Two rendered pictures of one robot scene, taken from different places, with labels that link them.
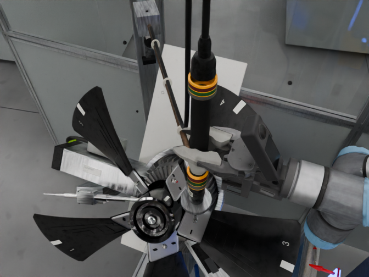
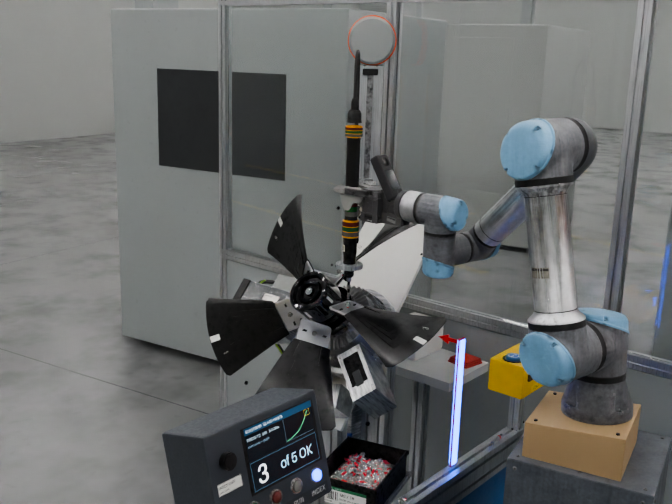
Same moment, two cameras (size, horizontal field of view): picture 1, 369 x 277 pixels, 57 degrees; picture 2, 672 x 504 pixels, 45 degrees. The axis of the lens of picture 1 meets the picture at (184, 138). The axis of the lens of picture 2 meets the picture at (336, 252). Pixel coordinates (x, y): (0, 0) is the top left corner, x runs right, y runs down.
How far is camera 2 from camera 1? 1.67 m
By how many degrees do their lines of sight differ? 40
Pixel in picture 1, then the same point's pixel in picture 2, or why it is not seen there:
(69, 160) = (252, 289)
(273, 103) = (503, 325)
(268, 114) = (500, 345)
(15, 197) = (140, 489)
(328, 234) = (428, 248)
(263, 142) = (384, 166)
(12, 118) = (173, 413)
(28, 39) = (245, 257)
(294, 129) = not seen: hidden behind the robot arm
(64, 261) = not seen: outside the picture
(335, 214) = (425, 216)
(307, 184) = (409, 195)
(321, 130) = not seen: hidden behind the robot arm
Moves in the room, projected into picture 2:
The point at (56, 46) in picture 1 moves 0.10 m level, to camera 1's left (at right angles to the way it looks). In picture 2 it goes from (273, 264) to (251, 262)
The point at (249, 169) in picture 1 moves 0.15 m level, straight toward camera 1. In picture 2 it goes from (376, 190) to (338, 197)
